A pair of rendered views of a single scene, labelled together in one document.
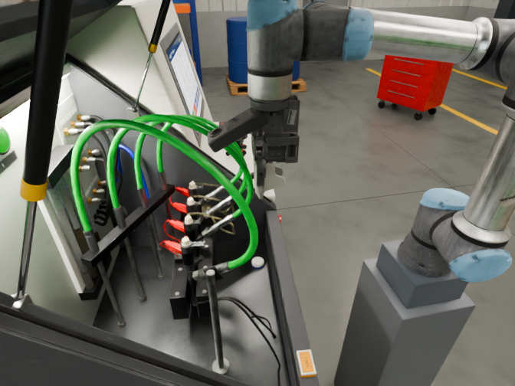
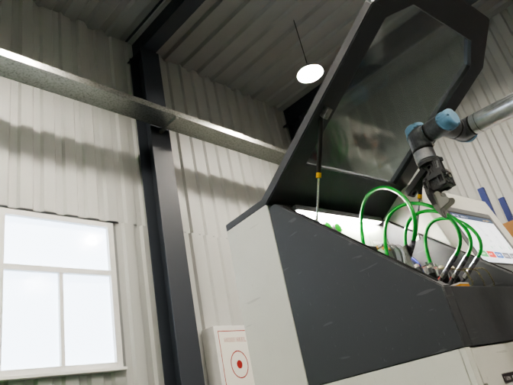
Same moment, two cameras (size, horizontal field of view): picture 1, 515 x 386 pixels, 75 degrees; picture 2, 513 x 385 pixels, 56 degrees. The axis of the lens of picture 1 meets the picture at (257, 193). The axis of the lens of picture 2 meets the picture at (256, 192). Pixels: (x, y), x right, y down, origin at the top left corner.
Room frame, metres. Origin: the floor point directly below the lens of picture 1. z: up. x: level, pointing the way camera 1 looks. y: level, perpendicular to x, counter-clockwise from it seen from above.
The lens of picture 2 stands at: (-0.89, -0.91, 0.72)
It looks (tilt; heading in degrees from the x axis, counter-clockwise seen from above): 25 degrees up; 52
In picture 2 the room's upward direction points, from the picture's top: 12 degrees counter-clockwise
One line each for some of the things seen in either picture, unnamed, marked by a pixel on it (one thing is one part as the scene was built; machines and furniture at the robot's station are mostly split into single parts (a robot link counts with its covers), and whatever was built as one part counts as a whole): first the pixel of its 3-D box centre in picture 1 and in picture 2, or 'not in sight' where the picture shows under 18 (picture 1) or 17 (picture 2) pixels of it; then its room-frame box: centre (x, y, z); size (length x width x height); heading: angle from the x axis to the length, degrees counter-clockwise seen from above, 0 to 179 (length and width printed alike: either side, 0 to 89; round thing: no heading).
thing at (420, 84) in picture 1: (413, 80); not in sight; (4.48, -2.05, 0.43); 0.70 x 0.46 x 0.86; 37
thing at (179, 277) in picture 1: (197, 266); not in sight; (0.69, 0.17, 0.91); 0.34 x 0.10 x 0.15; 6
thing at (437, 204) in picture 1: (442, 215); not in sight; (0.72, -0.50, 1.07); 0.13 x 0.12 x 0.14; 2
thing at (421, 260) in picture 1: (429, 245); not in sight; (0.73, -0.50, 0.95); 0.15 x 0.15 x 0.10
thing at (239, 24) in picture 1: (264, 53); not in sight; (5.68, -0.11, 0.51); 1.20 x 0.85 x 1.02; 100
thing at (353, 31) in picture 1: (331, 34); (443, 125); (0.60, -0.12, 1.53); 0.11 x 0.11 x 0.08; 2
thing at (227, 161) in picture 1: (237, 154); not in sight; (1.28, 0.08, 0.96); 0.70 x 0.22 x 0.03; 6
